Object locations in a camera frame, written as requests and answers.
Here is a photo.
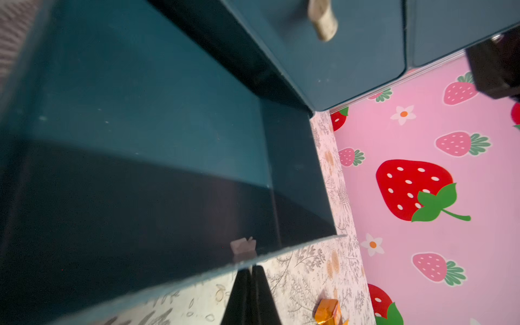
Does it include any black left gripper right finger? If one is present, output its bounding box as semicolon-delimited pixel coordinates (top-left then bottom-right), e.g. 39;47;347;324
251;265;282;325

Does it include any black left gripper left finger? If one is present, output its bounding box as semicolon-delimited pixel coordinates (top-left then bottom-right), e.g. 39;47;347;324
221;269;252;325

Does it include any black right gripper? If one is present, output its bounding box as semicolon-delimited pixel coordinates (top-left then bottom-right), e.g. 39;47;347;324
465;27;519;100

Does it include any orange cookie packet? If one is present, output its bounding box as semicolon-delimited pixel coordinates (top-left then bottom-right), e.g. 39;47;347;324
314;299;349;325

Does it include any teal drawer cabinet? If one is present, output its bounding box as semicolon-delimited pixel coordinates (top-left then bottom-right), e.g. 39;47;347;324
1;1;519;324

